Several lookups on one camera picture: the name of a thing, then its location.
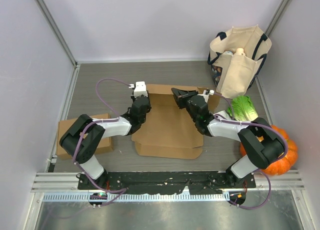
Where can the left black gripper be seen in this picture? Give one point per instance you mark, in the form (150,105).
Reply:
(149,107)

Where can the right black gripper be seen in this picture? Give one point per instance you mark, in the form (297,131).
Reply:
(184,95)

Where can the brown cardboard sheet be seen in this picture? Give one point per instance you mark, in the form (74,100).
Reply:
(168,131)

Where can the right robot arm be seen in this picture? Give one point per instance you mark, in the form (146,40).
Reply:
(219,127)

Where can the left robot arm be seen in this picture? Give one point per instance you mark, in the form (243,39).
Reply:
(81,140)

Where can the clear plastic pouch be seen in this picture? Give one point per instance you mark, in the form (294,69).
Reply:
(223,114)

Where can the beige canvas tote bag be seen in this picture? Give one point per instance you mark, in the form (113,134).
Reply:
(234,75)

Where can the green lettuce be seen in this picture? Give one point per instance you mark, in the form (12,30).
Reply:
(242,109)

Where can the white bottle in bag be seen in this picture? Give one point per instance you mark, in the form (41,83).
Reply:
(238,51)

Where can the orange pumpkin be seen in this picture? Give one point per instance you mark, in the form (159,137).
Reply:
(266,148)

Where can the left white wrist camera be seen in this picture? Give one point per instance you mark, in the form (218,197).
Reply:
(139,89)

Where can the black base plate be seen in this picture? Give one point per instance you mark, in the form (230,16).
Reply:
(169,183)

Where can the slotted cable duct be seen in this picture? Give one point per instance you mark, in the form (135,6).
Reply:
(185,196)

